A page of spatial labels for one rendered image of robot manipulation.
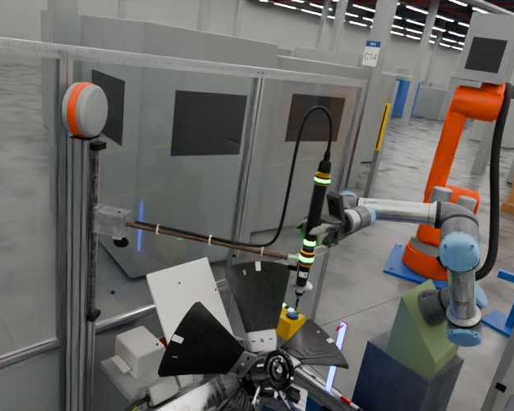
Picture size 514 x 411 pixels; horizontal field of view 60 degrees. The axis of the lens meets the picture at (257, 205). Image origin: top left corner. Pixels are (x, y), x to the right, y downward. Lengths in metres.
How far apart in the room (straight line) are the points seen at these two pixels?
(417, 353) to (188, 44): 2.81
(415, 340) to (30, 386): 1.48
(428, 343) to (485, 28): 3.66
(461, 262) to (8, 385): 1.59
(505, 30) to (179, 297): 4.19
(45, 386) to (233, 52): 2.95
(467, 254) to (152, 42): 2.79
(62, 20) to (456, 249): 4.43
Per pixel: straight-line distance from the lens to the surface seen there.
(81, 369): 1.78
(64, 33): 5.15
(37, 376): 1.92
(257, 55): 4.14
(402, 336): 1.97
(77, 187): 1.45
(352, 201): 1.64
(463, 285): 1.64
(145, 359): 1.85
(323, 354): 1.63
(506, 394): 3.32
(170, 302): 1.56
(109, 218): 1.44
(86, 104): 1.36
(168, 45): 3.68
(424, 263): 5.26
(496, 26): 5.05
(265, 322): 1.48
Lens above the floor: 2.12
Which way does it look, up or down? 19 degrees down
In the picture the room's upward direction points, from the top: 9 degrees clockwise
